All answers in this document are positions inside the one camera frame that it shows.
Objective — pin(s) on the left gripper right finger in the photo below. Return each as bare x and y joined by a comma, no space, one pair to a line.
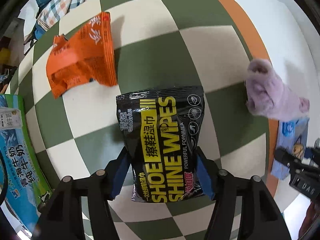
208,174

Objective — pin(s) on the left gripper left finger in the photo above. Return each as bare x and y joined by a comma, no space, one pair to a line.
116,171

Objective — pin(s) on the black shoe wipes packet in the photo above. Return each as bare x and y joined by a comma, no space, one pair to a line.
161,129

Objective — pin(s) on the green checkered tablecloth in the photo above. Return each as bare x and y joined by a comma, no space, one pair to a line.
181,66

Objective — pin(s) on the green milk carton box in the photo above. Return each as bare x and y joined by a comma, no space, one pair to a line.
27,185

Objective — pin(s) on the purple fuzzy sock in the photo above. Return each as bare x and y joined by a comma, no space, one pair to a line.
268,96

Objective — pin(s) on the blue tissue pack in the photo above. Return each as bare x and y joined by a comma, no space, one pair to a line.
292,136

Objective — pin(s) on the orange wipes packet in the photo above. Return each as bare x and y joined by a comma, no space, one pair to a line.
87,55

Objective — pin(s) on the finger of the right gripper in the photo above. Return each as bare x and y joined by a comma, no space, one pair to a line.
286,159

